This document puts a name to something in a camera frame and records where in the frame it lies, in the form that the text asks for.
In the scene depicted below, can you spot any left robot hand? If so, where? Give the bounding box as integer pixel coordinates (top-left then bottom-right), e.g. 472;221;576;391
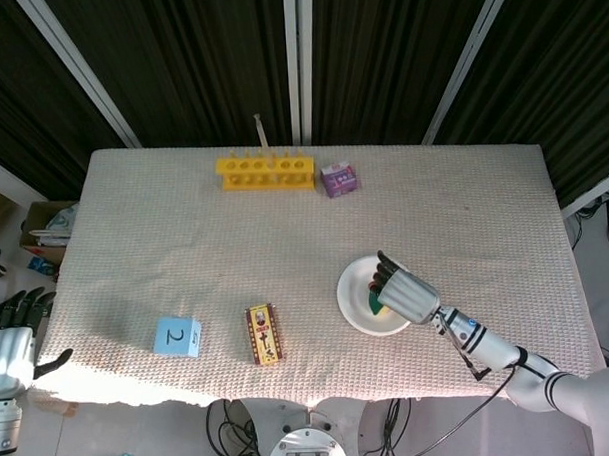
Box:
0;287;76;396

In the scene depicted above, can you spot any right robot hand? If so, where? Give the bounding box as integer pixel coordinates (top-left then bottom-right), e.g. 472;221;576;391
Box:
368;247;443;328

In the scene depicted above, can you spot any green yellow object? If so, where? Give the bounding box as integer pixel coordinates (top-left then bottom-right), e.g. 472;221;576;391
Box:
366;279;395;320

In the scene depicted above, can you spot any round white robot base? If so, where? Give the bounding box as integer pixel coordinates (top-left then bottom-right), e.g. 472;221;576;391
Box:
264;420;349;456

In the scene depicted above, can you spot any white paper plate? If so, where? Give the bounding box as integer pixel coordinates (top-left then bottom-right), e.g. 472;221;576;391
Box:
334;253;419;338

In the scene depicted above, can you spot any blue plastic package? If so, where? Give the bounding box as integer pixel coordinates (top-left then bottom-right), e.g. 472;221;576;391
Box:
26;255;57;280

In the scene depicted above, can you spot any small purple carton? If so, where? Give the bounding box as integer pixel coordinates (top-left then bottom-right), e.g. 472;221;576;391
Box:
319;159;361;199

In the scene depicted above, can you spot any brown cardboard box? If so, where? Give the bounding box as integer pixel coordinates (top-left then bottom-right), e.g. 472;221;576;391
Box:
16;199;82;264

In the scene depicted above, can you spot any brown yellow snack box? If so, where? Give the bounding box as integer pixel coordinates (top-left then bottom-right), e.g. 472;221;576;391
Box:
244;302;285;366

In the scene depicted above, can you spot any blue numbered foam cube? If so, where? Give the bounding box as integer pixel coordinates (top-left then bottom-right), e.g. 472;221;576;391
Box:
152;315;205;359

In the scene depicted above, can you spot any beige woven tablecloth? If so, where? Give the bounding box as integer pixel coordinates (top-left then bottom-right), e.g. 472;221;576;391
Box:
19;131;609;417

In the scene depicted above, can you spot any yellow test tube rack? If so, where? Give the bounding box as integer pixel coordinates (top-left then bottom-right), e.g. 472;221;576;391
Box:
214;147;317;196

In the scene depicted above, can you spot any clear test tube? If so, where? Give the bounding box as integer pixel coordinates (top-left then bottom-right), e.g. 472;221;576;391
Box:
252;113;279;186

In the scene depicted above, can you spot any black pleated curtain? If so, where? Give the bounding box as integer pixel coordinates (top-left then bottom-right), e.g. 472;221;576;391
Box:
0;0;609;225

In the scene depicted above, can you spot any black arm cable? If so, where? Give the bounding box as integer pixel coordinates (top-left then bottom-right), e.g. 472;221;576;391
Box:
357;313;524;456

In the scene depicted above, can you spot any white metal frame post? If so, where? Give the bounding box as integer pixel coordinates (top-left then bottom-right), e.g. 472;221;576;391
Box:
14;0;142;153
558;169;609;219
0;149;49;206
417;0;522;146
283;0;319;146

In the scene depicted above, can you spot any black floor cable bundle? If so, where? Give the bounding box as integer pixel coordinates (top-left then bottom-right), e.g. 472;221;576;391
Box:
566;196;609;253
204;399;261;456

